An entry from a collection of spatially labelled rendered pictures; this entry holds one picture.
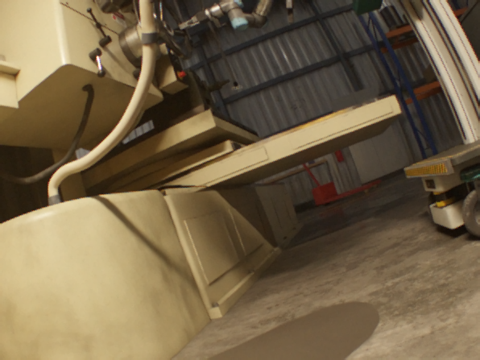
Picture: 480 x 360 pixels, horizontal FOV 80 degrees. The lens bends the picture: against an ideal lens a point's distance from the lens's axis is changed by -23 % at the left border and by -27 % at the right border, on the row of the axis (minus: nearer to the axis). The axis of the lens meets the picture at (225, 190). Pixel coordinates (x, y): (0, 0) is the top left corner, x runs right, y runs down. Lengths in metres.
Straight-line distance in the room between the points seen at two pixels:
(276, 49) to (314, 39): 1.06
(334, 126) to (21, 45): 1.58
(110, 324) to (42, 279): 0.25
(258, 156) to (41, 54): 1.27
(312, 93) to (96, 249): 8.24
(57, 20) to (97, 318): 1.04
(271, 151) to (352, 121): 0.48
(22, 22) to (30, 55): 0.20
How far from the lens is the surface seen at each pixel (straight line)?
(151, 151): 2.02
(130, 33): 1.65
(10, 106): 1.36
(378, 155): 8.21
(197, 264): 1.59
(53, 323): 1.10
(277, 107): 9.03
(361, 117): 1.96
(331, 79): 9.08
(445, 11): 1.54
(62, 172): 1.13
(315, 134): 1.94
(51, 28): 1.37
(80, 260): 1.08
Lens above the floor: 0.39
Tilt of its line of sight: 4 degrees up
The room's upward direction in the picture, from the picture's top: 20 degrees counter-clockwise
